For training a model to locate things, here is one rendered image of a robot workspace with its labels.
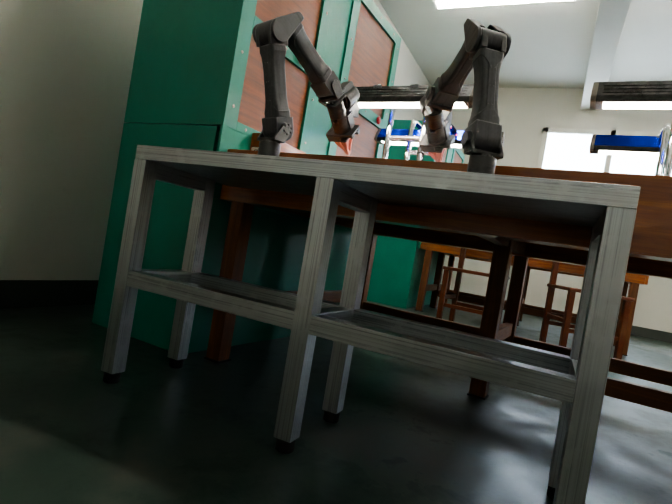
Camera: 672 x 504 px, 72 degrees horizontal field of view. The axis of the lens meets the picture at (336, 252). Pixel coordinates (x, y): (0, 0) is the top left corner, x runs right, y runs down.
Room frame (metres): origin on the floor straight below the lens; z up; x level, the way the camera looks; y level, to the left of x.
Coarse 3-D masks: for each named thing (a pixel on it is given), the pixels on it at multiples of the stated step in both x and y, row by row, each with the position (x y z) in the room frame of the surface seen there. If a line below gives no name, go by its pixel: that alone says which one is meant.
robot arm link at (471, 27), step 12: (468, 24) 1.20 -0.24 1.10; (480, 24) 1.18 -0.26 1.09; (468, 36) 1.19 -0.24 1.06; (480, 36) 1.14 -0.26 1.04; (468, 48) 1.18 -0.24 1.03; (456, 60) 1.30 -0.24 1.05; (468, 60) 1.27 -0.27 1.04; (444, 72) 1.37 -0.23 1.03; (456, 72) 1.31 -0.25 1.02; (468, 72) 1.31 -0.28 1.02; (444, 84) 1.35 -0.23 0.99; (456, 84) 1.34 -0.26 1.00; (444, 96) 1.38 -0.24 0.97; (456, 96) 1.38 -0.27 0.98
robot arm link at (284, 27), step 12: (300, 12) 1.32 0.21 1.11; (276, 24) 1.27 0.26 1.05; (288, 24) 1.29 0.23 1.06; (300, 24) 1.34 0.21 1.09; (276, 36) 1.27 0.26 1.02; (288, 36) 1.30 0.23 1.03; (300, 36) 1.35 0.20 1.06; (300, 48) 1.36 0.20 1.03; (312, 48) 1.39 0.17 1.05; (300, 60) 1.40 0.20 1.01; (312, 60) 1.40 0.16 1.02; (312, 72) 1.42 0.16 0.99; (324, 72) 1.43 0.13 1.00; (312, 84) 1.47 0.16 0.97; (324, 84) 1.44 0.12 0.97; (324, 96) 1.50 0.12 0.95
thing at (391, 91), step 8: (360, 88) 1.82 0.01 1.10; (368, 88) 1.80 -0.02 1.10; (376, 88) 1.79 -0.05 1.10; (384, 88) 1.77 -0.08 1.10; (392, 88) 1.75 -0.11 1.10; (400, 88) 1.74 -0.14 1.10; (408, 88) 1.72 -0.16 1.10; (416, 88) 1.70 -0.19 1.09; (424, 88) 1.69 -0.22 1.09; (464, 88) 1.62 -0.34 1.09; (472, 88) 1.61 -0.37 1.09; (360, 96) 1.79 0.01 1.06; (368, 96) 1.77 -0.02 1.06; (376, 96) 1.75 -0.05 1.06; (384, 96) 1.74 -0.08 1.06; (392, 96) 1.72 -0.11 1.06; (400, 96) 1.71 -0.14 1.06; (408, 96) 1.69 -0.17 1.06; (416, 96) 1.68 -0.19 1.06; (464, 96) 1.59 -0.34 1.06; (472, 96) 1.58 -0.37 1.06
